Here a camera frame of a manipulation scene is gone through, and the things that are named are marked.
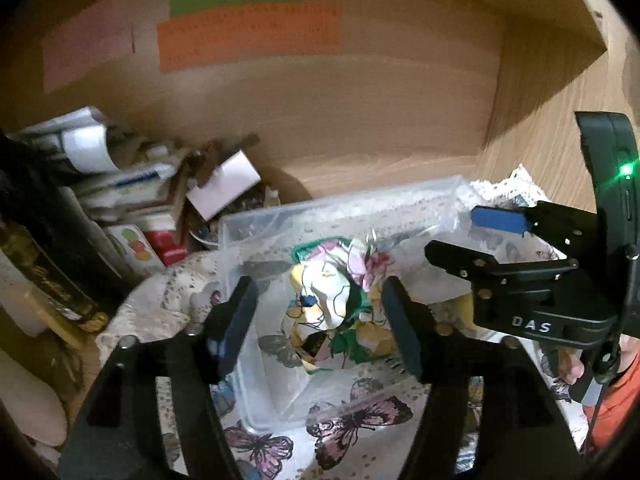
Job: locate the clear plastic storage box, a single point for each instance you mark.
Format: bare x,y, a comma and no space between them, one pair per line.
318,268

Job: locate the pink sticky note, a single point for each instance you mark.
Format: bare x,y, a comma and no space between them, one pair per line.
97,35

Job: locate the orange sticky note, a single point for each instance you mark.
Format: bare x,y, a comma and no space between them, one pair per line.
255,30

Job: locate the stack of papers and boxes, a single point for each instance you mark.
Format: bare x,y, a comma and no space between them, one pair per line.
117,185

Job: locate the person's hand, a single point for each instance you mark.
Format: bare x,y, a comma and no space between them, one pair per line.
570,367

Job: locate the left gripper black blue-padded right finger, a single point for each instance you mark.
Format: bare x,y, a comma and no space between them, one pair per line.
488,415

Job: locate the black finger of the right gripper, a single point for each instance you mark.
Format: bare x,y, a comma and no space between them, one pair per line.
469,264

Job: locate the yellow soft ball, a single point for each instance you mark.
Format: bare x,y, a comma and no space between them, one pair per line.
465,310

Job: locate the beige rounded plastic object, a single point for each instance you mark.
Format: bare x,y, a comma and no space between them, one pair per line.
33,405

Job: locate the dark wine bottle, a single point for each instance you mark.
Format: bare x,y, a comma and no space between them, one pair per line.
30,225

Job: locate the floral patterned cloth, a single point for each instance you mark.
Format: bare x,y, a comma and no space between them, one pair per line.
340,294

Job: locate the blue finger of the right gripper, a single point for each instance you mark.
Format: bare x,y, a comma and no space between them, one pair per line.
518,221

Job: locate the small white card box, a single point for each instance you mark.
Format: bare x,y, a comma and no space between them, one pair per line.
229,181

